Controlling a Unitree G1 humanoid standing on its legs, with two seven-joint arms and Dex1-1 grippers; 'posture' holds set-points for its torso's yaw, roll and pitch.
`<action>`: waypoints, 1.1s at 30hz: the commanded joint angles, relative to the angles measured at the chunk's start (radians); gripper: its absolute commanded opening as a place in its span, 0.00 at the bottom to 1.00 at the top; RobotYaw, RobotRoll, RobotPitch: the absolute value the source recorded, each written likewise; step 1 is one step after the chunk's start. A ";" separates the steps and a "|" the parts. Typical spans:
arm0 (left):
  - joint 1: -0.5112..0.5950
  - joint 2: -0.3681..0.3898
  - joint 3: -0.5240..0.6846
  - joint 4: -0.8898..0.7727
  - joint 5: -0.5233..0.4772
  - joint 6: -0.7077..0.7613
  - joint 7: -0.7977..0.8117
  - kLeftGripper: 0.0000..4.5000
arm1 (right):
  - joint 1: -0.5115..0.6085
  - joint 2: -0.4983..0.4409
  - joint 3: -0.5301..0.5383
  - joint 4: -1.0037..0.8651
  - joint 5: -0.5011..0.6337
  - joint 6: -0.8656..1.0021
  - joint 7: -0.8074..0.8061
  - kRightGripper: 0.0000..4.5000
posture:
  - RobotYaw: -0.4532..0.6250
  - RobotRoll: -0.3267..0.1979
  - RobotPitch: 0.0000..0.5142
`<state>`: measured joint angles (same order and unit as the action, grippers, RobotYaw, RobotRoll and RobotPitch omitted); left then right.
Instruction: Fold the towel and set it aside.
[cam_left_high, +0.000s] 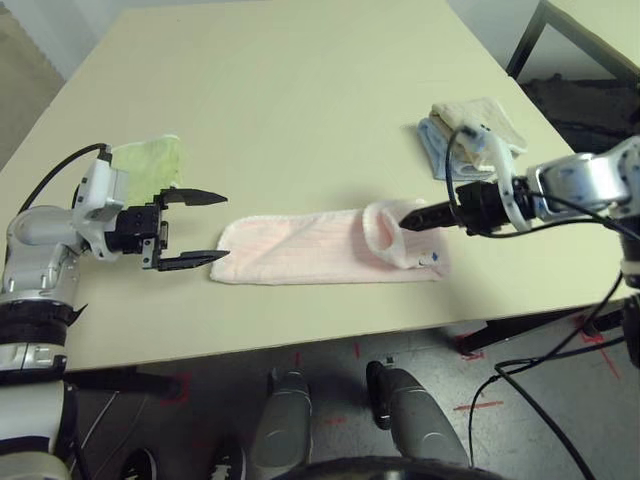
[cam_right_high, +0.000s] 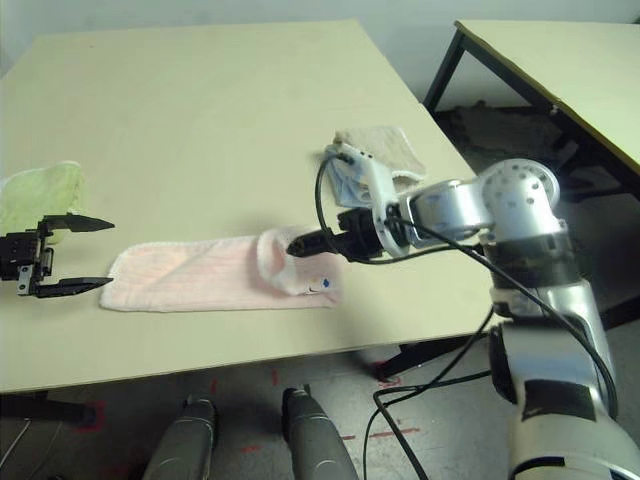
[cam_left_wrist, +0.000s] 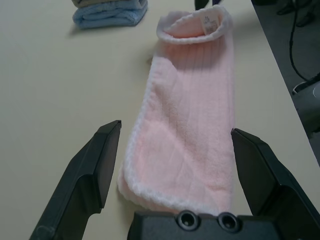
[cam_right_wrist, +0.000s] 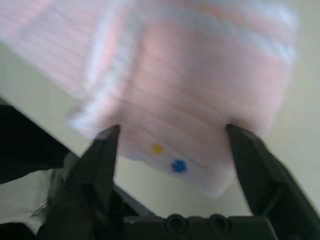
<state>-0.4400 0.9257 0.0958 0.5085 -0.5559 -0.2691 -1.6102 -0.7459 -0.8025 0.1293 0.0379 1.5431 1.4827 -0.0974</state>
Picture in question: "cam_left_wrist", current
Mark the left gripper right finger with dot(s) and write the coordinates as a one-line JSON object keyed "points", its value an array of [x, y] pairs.
{"points": [[270, 180]]}

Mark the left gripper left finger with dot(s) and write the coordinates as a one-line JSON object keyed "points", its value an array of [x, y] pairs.
{"points": [[82, 180]]}

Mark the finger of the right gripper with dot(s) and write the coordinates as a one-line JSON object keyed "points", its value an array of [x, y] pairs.
{"points": [[217, 1], [201, 3]]}

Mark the pink towel with embroidery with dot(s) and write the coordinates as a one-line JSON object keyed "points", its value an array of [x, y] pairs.
{"points": [[187, 125]]}

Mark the light blue folded towel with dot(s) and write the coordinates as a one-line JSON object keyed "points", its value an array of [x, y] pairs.
{"points": [[107, 16]]}

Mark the beige folded towel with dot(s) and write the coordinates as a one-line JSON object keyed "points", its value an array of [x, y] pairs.
{"points": [[100, 2]]}

